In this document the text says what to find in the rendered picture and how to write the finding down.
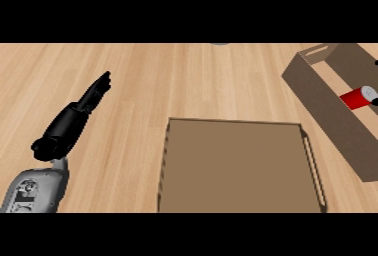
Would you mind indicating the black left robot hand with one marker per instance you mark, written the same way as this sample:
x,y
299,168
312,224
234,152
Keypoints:
x,y
69,128

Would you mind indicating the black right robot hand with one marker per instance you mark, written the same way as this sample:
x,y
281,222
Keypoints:
x,y
377,63

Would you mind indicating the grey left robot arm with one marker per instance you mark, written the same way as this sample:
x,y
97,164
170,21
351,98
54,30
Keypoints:
x,y
36,190

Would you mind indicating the red can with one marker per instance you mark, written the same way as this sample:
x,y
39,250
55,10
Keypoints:
x,y
357,98

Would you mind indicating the dark brown cardboard tray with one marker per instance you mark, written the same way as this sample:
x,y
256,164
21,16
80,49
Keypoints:
x,y
326,110

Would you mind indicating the light brown cardboard box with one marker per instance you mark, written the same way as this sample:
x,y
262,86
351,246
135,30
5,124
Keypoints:
x,y
237,166

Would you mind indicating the grey round object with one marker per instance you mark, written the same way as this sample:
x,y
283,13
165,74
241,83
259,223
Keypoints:
x,y
219,43

